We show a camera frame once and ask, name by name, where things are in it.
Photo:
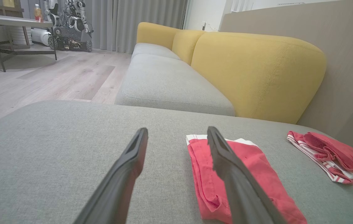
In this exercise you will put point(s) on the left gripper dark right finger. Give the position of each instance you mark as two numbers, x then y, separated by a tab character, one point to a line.
242	196

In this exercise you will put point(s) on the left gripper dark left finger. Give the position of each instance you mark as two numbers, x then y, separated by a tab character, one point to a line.
117	193

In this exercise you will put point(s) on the red shirt with white trim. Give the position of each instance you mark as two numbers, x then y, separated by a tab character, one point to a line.
266	180

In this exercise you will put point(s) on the large grey sofa ottoman cushion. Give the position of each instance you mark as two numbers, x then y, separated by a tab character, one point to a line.
55	140

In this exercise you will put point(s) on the red mesh garment white stripes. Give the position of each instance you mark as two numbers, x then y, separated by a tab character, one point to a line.
329	149

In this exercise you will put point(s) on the grey sofa seat cushion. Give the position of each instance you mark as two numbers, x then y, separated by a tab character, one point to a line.
164	87
151	49

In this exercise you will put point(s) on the large yellow sofa back cushion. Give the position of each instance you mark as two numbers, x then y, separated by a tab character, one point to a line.
257	71

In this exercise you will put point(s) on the small yellow sofa back cushion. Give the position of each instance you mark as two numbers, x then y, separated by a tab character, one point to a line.
154	32
185	43

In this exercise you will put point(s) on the white grey wheeled robot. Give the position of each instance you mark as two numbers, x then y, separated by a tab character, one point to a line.
67	32

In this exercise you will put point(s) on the grey curtain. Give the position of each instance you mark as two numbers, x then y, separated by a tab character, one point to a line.
133	21

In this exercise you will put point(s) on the white rounded appliance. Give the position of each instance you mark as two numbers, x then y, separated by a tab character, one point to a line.
41	35

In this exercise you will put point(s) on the white ribbed cylinder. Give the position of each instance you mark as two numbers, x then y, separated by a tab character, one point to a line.
19	34

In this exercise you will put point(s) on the orange drink bottle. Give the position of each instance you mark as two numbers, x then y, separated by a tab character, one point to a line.
38	14

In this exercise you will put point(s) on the grey table with black legs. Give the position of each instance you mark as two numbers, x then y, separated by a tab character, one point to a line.
8	21

